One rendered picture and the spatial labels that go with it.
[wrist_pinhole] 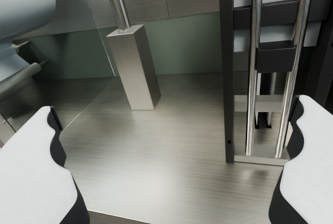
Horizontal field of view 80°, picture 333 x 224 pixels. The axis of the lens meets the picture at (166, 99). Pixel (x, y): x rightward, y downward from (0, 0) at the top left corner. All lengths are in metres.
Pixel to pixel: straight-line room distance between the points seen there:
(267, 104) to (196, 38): 0.49
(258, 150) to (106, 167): 0.38
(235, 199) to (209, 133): 0.19
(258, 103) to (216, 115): 0.24
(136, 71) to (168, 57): 0.28
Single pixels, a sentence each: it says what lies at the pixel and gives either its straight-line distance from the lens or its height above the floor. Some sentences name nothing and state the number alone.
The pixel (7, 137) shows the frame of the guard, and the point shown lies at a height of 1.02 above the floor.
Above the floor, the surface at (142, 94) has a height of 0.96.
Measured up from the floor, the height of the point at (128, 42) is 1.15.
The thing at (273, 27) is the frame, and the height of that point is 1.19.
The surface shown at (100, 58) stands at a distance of 0.95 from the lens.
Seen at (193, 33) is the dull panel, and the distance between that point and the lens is 0.83.
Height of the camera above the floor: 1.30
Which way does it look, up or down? 32 degrees down
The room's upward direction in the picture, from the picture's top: 13 degrees counter-clockwise
